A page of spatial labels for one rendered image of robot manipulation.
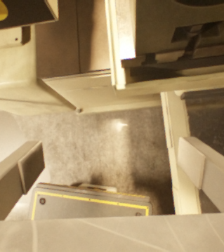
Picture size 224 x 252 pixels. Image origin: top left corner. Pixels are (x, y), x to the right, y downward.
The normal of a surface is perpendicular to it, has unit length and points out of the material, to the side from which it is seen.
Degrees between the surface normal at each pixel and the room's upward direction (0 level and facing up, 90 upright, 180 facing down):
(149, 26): 90
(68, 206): 0
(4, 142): 0
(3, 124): 0
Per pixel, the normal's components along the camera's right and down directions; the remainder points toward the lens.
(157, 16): 0.08, 0.98
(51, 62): -0.11, -0.14
